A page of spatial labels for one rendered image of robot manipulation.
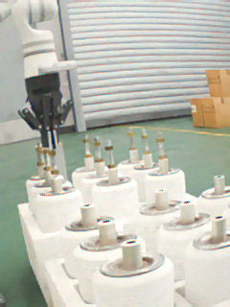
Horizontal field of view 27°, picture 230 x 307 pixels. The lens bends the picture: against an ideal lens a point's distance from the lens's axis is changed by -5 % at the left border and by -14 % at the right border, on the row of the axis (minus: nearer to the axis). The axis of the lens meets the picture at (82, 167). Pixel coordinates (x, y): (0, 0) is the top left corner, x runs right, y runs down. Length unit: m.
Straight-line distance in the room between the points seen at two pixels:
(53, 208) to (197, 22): 6.33
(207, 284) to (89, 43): 5.90
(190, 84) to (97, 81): 1.39
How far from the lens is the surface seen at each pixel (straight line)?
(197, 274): 0.58
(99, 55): 6.40
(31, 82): 1.05
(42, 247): 1.04
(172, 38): 6.92
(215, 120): 4.84
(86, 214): 0.78
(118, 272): 0.55
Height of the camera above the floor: 0.44
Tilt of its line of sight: 8 degrees down
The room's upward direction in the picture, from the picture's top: 8 degrees counter-clockwise
